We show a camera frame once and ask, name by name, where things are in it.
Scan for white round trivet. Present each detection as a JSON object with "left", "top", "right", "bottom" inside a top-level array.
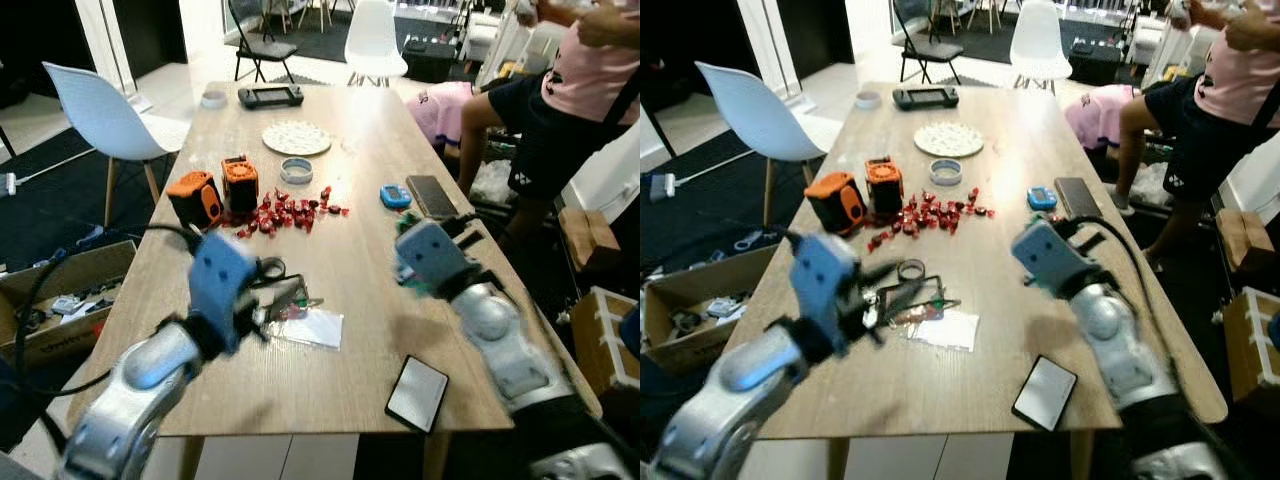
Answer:
[
  {"left": 913, "top": 122, "right": 985, "bottom": 158},
  {"left": 261, "top": 121, "right": 333, "bottom": 157}
]

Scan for phone with white screen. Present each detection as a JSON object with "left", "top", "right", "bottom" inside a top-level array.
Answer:
[
  {"left": 1011, "top": 354, "right": 1079, "bottom": 433},
  {"left": 385, "top": 354, "right": 451, "bottom": 435}
]

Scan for black case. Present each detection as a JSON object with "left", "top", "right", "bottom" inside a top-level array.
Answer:
[
  {"left": 402, "top": 38, "right": 459, "bottom": 83},
  {"left": 1068, "top": 40, "right": 1123, "bottom": 86}
]

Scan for cardboard box with white inserts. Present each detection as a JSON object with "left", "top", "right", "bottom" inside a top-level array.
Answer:
[
  {"left": 1222, "top": 287, "right": 1280, "bottom": 406},
  {"left": 570, "top": 287, "right": 641, "bottom": 396}
]

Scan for pink bag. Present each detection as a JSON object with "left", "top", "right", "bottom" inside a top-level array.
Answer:
[
  {"left": 405, "top": 82, "right": 477, "bottom": 151},
  {"left": 1063, "top": 85, "right": 1136, "bottom": 153}
]

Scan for red wrapped candy pile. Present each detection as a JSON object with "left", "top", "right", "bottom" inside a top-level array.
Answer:
[
  {"left": 866, "top": 187, "right": 996, "bottom": 253},
  {"left": 232, "top": 186, "right": 351, "bottom": 239}
]

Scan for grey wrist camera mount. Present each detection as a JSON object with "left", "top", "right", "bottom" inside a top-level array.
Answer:
[
  {"left": 794, "top": 234, "right": 862, "bottom": 336},
  {"left": 394, "top": 219, "right": 479, "bottom": 297},
  {"left": 188, "top": 232, "right": 260, "bottom": 346},
  {"left": 1010, "top": 219, "right": 1097, "bottom": 297}
]

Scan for black folding chair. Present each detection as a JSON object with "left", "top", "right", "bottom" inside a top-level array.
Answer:
[
  {"left": 892, "top": 0, "right": 963, "bottom": 86},
  {"left": 228, "top": 0, "right": 299, "bottom": 83}
]

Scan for open cardboard box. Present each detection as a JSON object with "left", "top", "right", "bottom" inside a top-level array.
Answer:
[
  {"left": 0, "top": 240, "right": 139, "bottom": 371},
  {"left": 643, "top": 243, "right": 791, "bottom": 376}
]

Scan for metal key bunch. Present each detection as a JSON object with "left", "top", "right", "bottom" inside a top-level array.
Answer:
[
  {"left": 278, "top": 295, "right": 327, "bottom": 323},
  {"left": 880, "top": 278, "right": 947, "bottom": 324}
]

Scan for white plastic chair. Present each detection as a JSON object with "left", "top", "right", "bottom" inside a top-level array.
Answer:
[
  {"left": 345, "top": 0, "right": 409, "bottom": 87},
  {"left": 1008, "top": 0, "right": 1073, "bottom": 93},
  {"left": 42, "top": 62, "right": 191, "bottom": 229},
  {"left": 695, "top": 62, "right": 846, "bottom": 227}
]

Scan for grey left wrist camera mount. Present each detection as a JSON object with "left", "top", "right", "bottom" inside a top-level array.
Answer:
[
  {"left": 188, "top": 232, "right": 260, "bottom": 346},
  {"left": 794, "top": 234, "right": 862, "bottom": 336}
]

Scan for black rug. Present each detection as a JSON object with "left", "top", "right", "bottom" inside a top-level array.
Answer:
[
  {"left": 0, "top": 128, "right": 176, "bottom": 276},
  {"left": 640, "top": 128, "right": 831, "bottom": 273}
]

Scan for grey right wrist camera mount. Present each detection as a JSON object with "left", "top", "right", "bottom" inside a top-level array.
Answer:
[
  {"left": 394, "top": 219, "right": 479, "bottom": 297},
  {"left": 1010, "top": 219, "right": 1097, "bottom": 297}
]

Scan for light wooden table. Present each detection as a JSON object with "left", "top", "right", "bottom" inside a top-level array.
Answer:
[
  {"left": 722, "top": 82, "right": 1230, "bottom": 480},
  {"left": 65, "top": 82, "right": 603, "bottom": 480}
]

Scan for white fluffy cloth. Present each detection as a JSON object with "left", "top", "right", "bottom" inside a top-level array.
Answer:
[
  {"left": 470, "top": 160, "right": 517, "bottom": 207},
  {"left": 1112, "top": 158, "right": 1169, "bottom": 211}
]

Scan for black game controller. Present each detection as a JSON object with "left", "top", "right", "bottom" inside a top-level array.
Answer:
[
  {"left": 237, "top": 85, "right": 305, "bottom": 109},
  {"left": 892, "top": 86, "right": 960, "bottom": 111}
]

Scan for brown wooden box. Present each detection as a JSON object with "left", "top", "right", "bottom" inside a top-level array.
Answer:
[
  {"left": 1215, "top": 208, "right": 1280, "bottom": 276},
  {"left": 558, "top": 207, "right": 623, "bottom": 276}
]

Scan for small orange black box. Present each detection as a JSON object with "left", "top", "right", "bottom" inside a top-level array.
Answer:
[
  {"left": 864, "top": 156, "right": 906, "bottom": 215},
  {"left": 220, "top": 155, "right": 260, "bottom": 213}
]

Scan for clear white plastic bag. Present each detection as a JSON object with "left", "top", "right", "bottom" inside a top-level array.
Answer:
[
  {"left": 268, "top": 305, "right": 345, "bottom": 351},
  {"left": 905, "top": 308, "right": 981, "bottom": 353}
]

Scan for person in pink shirt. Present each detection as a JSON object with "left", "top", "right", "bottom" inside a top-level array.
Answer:
[
  {"left": 455, "top": 0, "right": 641, "bottom": 253},
  {"left": 1105, "top": 0, "right": 1280, "bottom": 273}
]

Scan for large orange black box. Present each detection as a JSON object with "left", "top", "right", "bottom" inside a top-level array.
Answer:
[
  {"left": 165, "top": 170, "right": 225, "bottom": 229},
  {"left": 804, "top": 171, "right": 869, "bottom": 235}
]

